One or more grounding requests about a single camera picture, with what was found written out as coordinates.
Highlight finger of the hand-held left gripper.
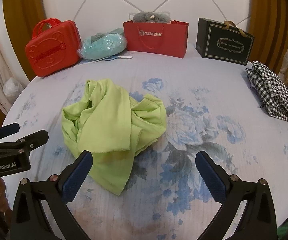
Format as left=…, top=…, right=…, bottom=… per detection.
left=17, top=129, right=50, bottom=153
left=0, top=123, right=20, bottom=139

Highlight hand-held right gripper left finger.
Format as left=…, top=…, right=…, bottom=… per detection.
left=10, top=150, right=94, bottom=240

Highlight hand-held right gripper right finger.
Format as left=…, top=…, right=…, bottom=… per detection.
left=195, top=151, right=278, bottom=240

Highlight light green garment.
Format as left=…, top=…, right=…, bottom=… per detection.
left=61, top=79, right=168, bottom=196

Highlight person's left hand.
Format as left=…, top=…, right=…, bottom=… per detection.
left=0, top=177, right=10, bottom=222

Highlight white plastic bag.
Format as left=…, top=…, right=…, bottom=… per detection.
left=3, top=77, right=24, bottom=97

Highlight red hard carry case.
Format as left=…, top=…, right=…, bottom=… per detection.
left=25, top=18, right=82, bottom=78

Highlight black white checkered cloth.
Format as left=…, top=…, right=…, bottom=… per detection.
left=245, top=60, right=288, bottom=122

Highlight teal plush in plastic wrap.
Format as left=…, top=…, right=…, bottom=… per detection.
left=77, top=28, right=128, bottom=61

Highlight blue white scissors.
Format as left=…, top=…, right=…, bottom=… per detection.
left=104, top=55, right=133, bottom=62

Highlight black gift bag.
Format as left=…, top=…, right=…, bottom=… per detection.
left=195, top=17, right=255, bottom=66

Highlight white padded headboard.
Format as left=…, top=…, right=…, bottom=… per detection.
left=1, top=0, right=251, bottom=82

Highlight red paper shopping bag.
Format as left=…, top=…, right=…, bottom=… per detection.
left=123, top=19, right=189, bottom=59

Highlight grey plush toy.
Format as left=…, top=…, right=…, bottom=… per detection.
left=132, top=11, right=171, bottom=24

